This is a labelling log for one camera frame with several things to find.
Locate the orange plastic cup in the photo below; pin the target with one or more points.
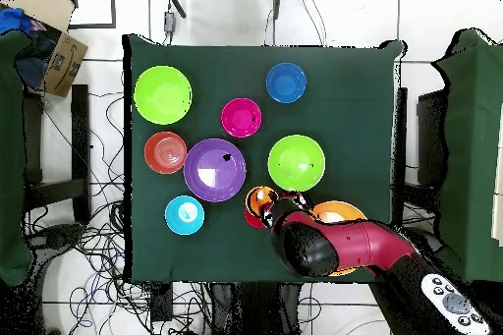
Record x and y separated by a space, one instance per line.
259 197

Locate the red plastic cup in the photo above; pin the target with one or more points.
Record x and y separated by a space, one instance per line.
253 220

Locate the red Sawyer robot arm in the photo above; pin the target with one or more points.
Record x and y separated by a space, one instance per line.
353 244

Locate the green plastic bowl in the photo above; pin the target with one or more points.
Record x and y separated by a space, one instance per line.
162 95
296 163

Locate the large orange plastic bowl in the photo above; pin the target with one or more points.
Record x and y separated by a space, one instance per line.
338 211

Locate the purple plastic bowl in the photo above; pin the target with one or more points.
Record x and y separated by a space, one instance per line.
214 170

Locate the pink plastic bowl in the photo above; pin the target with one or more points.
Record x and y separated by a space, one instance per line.
241 117

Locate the dark green tablecloth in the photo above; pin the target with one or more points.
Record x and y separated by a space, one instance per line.
353 115

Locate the cyan plastic bowl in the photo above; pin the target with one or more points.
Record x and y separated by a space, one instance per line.
184 215

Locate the blue plastic bowl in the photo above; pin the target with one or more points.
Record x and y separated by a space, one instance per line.
286 82

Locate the red-orange plastic bowl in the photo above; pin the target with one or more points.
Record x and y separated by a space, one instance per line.
165 152

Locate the black power strip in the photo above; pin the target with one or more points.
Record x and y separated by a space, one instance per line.
162 299

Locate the green cloth covered table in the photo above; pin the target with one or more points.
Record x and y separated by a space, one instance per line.
10 154
471 154

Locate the black tripod leg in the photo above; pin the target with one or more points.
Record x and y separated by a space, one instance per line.
175 1
277 1

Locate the brown cardboard box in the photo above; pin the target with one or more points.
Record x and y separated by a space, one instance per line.
65 64

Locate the blue cloth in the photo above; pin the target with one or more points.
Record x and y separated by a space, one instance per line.
13 20

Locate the black stool frame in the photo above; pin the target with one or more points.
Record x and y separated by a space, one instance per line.
81 134
432 138

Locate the black pedestal foot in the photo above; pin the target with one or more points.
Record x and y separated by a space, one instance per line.
59 234

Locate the black metal frame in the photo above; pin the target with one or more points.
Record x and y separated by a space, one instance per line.
113 5

